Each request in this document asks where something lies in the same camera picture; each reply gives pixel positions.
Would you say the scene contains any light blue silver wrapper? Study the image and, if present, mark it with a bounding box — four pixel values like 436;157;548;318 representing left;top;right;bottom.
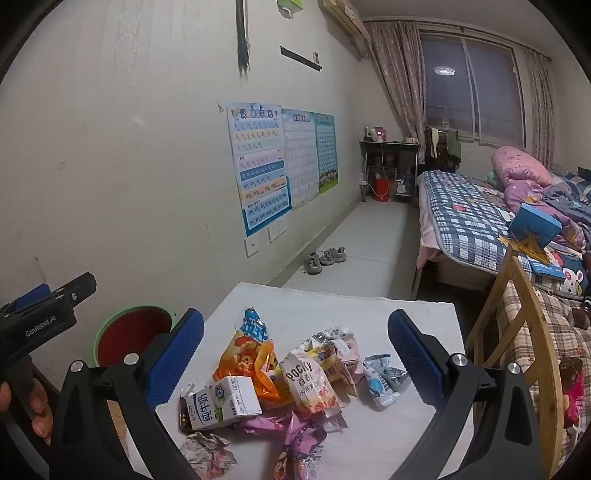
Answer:
363;354;412;411

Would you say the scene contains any orange snack bag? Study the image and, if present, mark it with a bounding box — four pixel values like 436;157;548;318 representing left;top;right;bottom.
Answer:
212;307;283;406

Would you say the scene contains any white milk carton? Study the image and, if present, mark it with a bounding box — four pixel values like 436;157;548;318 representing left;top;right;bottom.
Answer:
181;376;263;431

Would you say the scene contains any pink crushed carton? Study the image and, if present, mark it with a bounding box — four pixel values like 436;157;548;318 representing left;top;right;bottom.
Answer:
301;327;363;397

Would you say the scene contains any pocky snack bag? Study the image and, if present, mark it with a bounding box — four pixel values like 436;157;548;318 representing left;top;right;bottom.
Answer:
280;348;342;418

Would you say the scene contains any paper wrapper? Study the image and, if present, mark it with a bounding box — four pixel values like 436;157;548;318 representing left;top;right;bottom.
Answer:
180;432;238;479

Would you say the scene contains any pink purple wrapper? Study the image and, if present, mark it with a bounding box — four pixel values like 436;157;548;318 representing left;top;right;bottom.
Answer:
240;411;349;480

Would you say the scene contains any person's left hand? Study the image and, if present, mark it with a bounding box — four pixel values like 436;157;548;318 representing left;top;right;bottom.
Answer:
0;378;53;445

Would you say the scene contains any red bin with green rim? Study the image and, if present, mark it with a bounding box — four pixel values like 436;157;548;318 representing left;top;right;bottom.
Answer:
92;305;176;366

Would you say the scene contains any white table pad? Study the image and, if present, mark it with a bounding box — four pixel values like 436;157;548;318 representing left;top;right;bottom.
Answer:
177;283;464;479

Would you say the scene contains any grey shoe right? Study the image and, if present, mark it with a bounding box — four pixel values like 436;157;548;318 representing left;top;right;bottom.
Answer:
320;247;346;267

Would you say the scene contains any grey shoe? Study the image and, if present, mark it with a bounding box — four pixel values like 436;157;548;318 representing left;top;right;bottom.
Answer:
320;247;346;267
303;253;322;276

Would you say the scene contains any grey shoe left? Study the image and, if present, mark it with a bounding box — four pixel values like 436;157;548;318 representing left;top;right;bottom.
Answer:
303;253;322;276

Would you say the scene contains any bed with plaid quilt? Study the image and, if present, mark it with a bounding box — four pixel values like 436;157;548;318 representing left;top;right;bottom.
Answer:
417;170;588;300

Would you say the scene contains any red bucket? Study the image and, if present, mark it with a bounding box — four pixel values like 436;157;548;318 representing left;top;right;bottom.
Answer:
373;177;390;202

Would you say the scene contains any blue box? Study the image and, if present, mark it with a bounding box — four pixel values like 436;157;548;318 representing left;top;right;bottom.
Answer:
509;203;562;248

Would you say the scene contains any dark side table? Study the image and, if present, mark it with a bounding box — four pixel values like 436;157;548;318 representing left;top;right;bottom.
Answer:
359;140;420;202

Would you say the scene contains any green blue poster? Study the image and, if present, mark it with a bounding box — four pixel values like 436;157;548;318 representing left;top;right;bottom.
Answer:
314;113;339;193

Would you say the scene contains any pink duvet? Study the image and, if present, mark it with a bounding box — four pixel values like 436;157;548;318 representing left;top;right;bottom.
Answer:
491;146;590;252

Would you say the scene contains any blue learning poster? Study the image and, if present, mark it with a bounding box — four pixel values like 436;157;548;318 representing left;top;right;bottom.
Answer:
225;102;291;237

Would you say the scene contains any white grid poster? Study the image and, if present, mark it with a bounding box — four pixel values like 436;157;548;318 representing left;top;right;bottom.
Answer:
283;109;320;208

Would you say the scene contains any window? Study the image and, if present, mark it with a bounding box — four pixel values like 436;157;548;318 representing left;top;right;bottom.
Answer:
421;34;526;148

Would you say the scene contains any pink floral curtain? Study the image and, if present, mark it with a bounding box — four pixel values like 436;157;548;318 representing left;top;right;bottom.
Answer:
366;20;427;147

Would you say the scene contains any air conditioner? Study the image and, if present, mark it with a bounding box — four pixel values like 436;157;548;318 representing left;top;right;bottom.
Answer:
318;0;370;40

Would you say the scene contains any wooden crib rail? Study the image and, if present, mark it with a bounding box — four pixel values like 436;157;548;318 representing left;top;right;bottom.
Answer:
465;244;567;480

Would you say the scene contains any wall socket plate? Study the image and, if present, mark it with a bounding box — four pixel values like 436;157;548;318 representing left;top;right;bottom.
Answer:
245;236;259;258

